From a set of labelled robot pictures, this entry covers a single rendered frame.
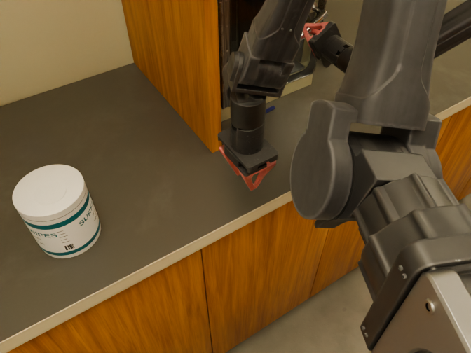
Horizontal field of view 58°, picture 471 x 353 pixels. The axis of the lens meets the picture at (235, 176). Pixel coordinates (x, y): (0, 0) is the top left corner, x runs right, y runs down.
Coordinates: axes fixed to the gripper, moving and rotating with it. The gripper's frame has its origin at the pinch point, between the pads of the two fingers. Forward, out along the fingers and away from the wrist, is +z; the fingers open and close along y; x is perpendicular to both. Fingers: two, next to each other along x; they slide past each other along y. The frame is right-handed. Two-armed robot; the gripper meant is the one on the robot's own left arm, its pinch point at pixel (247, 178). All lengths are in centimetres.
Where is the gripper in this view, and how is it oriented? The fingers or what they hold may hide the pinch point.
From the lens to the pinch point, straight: 80.7
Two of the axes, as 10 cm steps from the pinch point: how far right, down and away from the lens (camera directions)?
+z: 0.1, 6.7, 7.4
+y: -5.4, -6.2, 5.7
